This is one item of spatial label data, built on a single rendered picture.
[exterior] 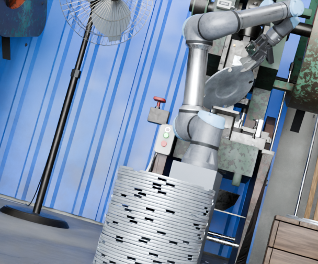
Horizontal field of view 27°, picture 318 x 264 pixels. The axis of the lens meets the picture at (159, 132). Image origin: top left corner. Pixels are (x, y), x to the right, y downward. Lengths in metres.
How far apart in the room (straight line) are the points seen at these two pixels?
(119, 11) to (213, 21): 1.10
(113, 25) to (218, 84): 0.82
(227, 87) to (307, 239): 0.93
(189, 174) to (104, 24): 1.32
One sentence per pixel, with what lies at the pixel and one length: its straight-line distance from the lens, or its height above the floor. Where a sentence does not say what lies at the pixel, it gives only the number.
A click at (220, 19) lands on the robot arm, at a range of 2.69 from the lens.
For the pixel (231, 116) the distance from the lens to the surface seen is 3.25.
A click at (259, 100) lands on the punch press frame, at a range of 3.62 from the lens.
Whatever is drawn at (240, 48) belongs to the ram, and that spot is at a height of 1.13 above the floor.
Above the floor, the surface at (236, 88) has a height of 0.91.
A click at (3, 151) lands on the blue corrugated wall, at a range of 4.75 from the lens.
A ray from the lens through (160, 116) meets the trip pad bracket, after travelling 3.18.
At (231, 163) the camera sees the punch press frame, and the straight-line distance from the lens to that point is 3.16.
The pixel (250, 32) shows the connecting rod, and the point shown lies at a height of 1.23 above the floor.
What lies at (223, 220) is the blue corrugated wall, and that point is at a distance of 4.51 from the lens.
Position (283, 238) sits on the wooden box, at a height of 0.27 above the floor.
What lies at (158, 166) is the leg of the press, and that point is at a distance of 3.11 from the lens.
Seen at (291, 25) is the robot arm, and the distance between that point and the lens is 3.07.
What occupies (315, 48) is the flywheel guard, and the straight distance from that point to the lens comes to 3.15.
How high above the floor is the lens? 0.30
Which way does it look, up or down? 5 degrees up
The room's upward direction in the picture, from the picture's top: 15 degrees clockwise
